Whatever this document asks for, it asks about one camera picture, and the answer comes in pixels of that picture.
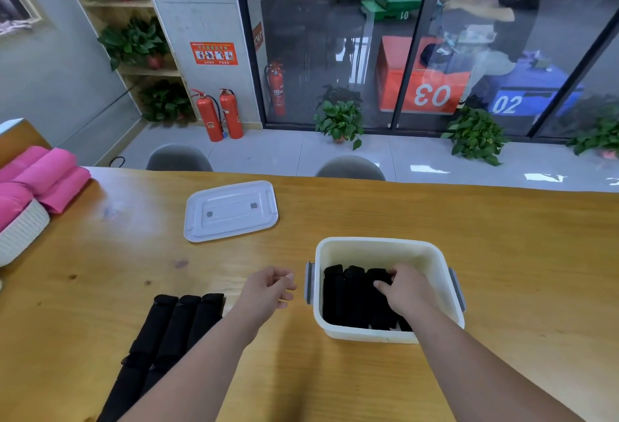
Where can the person's left hand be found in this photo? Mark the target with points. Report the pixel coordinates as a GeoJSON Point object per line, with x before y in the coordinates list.
{"type": "Point", "coordinates": [258, 296]}

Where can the person's right hand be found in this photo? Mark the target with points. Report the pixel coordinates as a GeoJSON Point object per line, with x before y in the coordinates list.
{"type": "Point", "coordinates": [411, 291]}

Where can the person's right thumb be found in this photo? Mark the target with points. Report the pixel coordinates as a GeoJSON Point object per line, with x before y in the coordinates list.
{"type": "Point", "coordinates": [383, 287]}

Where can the person's left thumb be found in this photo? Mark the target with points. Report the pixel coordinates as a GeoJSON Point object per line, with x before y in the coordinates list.
{"type": "Point", "coordinates": [285, 297]}

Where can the person's left forearm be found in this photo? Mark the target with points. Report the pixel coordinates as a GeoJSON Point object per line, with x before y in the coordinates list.
{"type": "Point", "coordinates": [188, 373]}

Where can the person's right forearm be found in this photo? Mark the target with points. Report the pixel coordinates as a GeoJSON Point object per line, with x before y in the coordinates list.
{"type": "Point", "coordinates": [478, 378]}

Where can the white plastic storage box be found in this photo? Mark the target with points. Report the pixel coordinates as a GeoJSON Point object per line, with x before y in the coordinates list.
{"type": "Point", "coordinates": [387, 252]}

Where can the long black folded cloth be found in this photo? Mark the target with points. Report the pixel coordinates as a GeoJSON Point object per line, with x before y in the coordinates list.
{"type": "Point", "coordinates": [145, 349]}
{"type": "Point", "coordinates": [176, 334]}
{"type": "Point", "coordinates": [205, 315]}

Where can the white plastic box lid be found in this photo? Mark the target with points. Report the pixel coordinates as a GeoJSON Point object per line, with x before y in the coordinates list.
{"type": "Point", "coordinates": [230, 211]}

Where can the grey chair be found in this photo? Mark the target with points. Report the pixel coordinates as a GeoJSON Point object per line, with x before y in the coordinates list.
{"type": "Point", "coordinates": [179, 158]}
{"type": "Point", "coordinates": [350, 168]}

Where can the red fire extinguisher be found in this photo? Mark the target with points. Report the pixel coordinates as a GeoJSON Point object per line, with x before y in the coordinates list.
{"type": "Point", "coordinates": [210, 119]}
{"type": "Point", "coordinates": [232, 117]}

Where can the orange numbered box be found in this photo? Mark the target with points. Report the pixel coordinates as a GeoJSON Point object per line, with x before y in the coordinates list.
{"type": "Point", "coordinates": [425, 90]}

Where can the blue numbered box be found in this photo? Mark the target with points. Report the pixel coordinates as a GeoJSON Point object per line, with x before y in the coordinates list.
{"type": "Point", "coordinates": [527, 95]}

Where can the pink rolled towel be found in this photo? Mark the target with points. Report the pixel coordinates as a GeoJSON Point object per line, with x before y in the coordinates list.
{"type": "Point", "coordinates": [22, 161]}
{"type": "Point", "coordinates": [12, 204]}
{"type": "Point", "coordinates": [65, 190]}
{"type": "Point", "coordinates": [46, 170]}

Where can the red safety sign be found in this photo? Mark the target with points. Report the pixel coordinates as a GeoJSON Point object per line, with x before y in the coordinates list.
{"type": "Point", "coordinates": [213, 53]}

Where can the white woven basket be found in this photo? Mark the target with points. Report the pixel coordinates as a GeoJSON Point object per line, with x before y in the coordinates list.
{"type": "Point", "coordinates": [24, 235]}

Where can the green numbered box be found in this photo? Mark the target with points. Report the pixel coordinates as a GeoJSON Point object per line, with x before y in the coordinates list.
{"type": "Point", "coordinates": [389, 5]}

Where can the wooden wall shelf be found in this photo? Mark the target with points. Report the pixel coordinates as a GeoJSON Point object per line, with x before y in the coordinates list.
{"type": "Point", "coordinates": [145, 71]}

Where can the black glass partition frame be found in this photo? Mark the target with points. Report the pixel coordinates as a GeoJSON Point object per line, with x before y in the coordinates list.
{"type": "Point", "coordinates": [245, 15]}

